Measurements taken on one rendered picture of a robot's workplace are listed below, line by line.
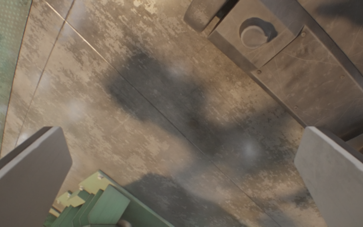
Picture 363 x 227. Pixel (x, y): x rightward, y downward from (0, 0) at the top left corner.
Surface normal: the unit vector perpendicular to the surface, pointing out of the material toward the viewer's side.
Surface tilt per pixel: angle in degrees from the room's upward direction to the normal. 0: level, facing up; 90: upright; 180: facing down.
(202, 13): 24
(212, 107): 0
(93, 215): 90
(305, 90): 0
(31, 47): 0
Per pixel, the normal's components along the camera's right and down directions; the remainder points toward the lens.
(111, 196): 0.66, -0.45
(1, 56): -0.30, 0.58
